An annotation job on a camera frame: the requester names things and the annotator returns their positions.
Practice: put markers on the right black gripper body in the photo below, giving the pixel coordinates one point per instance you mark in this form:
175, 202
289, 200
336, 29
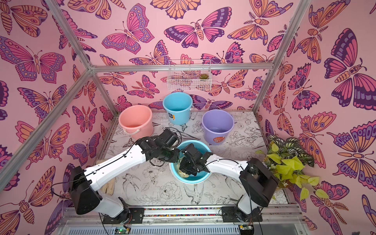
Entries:
188, 166

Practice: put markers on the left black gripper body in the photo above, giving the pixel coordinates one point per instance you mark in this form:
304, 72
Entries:
170, 155

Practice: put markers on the blue bucket white handle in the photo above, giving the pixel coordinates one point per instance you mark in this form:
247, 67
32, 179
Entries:
191, 179

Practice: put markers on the yellow microfiber cloth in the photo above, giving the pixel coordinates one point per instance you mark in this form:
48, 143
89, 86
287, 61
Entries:
183, 173

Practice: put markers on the pink plastic bucket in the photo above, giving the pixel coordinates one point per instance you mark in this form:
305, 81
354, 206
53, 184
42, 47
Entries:
136, 121

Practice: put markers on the purple plastic bucket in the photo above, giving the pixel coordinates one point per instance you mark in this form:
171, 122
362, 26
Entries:
217, 124

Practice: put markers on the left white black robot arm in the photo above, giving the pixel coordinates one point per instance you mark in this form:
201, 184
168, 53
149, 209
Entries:
85, 184

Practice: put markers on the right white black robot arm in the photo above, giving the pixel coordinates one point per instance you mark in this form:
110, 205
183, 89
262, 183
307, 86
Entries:
257, 180

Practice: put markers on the beige worn cloth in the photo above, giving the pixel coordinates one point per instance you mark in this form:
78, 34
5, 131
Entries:
109, 187

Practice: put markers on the small green succulent plant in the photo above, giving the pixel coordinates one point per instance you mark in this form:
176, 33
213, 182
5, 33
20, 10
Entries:
204, 76

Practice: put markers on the green leafy potted plant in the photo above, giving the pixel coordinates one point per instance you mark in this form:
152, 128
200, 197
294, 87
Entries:
287, 159

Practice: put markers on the white wire wall basket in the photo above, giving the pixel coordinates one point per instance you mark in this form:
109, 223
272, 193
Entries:
183, 75

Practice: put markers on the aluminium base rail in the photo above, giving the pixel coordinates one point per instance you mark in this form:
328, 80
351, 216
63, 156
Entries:
189, 220

